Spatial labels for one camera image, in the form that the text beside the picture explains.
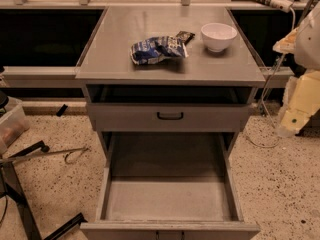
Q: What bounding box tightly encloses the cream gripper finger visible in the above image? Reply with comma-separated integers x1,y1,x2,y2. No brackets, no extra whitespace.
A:
276,70,320,137

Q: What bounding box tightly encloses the blue chip bag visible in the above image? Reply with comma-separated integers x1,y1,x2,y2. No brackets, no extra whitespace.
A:
130,36,188,65

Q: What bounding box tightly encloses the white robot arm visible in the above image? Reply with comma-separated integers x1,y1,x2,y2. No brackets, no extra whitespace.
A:
273,2,320,137

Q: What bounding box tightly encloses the grey metal drawer cabinet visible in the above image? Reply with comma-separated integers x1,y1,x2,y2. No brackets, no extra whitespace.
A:
76,5,265,152

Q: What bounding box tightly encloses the open lower drawer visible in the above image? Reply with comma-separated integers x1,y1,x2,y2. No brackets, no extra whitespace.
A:
81,133,260,240

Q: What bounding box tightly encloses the white ceramic bowl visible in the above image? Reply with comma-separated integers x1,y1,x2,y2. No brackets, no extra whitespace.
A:
201,23,238,52

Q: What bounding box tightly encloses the metal rod with hook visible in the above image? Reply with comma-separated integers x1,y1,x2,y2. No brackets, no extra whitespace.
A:
0,147,89,165

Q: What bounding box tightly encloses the small black block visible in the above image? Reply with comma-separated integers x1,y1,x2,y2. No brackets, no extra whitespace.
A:
56,104,68,117

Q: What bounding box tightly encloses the clear plastic storage bin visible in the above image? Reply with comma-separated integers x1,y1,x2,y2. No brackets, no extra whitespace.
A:
0,97,29,154

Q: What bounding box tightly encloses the white power cable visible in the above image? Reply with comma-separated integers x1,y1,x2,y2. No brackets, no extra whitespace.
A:
245,7,297,149

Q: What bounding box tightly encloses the closed drawer with black handle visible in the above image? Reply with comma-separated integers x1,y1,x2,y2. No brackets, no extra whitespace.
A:
86,103,250,132

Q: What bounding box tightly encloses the black stand frame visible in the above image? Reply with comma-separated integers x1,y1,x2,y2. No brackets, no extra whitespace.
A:
0,141,86,240

